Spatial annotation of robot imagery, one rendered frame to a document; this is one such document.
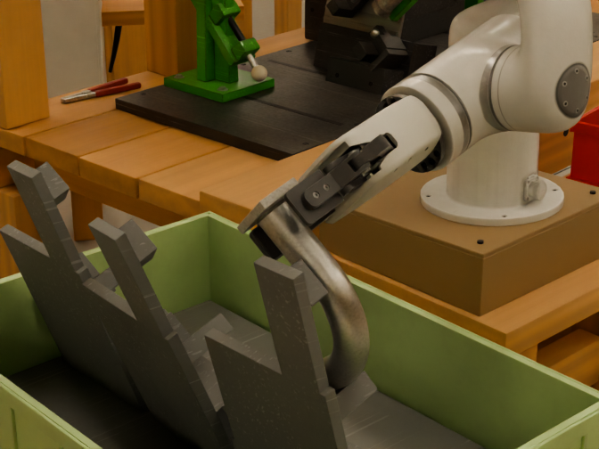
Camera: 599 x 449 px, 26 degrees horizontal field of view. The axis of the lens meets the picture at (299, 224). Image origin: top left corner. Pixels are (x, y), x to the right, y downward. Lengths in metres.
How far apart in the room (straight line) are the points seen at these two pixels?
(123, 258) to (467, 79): 0.33
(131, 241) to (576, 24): 0.42
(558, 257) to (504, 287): 0.11
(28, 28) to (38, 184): 0.97
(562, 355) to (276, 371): 0.73
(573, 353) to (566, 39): 0.74
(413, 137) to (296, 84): 1.27
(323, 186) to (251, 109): 1.19
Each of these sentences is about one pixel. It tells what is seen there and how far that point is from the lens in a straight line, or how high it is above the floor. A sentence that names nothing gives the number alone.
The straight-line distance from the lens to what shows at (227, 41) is 2.27.
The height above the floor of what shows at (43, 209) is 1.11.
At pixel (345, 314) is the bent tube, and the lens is 1.04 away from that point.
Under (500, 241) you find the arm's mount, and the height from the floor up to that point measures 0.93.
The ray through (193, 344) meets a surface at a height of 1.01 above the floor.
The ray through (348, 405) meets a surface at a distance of 1.11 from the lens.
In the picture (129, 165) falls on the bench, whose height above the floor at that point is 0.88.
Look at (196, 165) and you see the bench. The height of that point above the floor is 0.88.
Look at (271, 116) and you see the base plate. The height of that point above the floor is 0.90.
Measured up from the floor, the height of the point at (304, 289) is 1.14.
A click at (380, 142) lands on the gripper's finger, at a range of 1.02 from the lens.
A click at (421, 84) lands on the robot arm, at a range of 1.13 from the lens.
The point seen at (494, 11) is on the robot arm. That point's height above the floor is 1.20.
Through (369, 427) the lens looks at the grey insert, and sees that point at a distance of 1.39.
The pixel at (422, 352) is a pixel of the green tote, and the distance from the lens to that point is 1.39.
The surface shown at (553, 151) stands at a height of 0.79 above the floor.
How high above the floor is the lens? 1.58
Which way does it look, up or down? 23 degrees down
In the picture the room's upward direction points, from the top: straight up
